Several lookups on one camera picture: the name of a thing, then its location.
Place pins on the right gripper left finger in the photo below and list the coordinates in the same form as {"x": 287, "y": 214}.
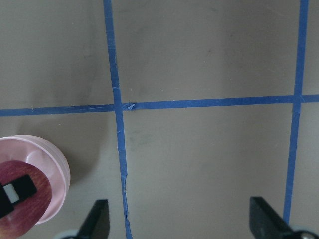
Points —
{"x": 97, "y": 223}

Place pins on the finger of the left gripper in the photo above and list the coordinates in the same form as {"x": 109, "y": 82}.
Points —
{"x": 15, "y": 192}

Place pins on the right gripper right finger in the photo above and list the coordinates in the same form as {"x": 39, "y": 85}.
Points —
{"x": 265, "y": 223}

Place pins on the red yellow apple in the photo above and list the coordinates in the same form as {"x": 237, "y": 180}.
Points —
{"x": 27, "y": 213}

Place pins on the pink bowl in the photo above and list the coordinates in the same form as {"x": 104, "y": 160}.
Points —
{"x": 46, "y": 157}

